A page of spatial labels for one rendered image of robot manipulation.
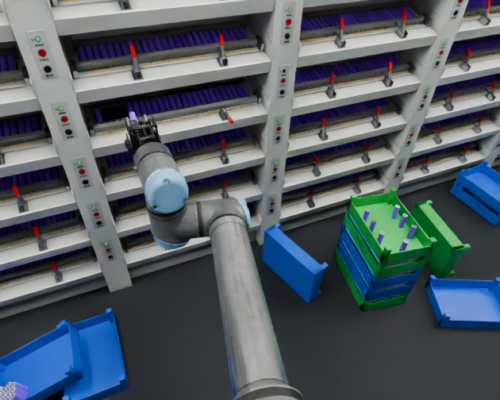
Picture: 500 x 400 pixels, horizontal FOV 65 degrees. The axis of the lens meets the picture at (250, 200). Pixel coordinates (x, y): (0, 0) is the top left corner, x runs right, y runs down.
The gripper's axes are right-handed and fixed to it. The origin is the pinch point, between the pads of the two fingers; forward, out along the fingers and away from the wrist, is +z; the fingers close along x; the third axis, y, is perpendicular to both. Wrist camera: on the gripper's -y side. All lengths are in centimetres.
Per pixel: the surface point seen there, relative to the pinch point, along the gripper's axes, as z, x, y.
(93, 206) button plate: 12.6, 18.4, -32.7
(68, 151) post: 11.3, 20.0, -9.2
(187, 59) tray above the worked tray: 15.8, -20.8, 11.3
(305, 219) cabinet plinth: 20, -75, -78
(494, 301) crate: -51, -128, -86
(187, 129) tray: 11.2, -17.3, -10.1
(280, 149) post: 12, -54, -27
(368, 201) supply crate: -8, -86, -49
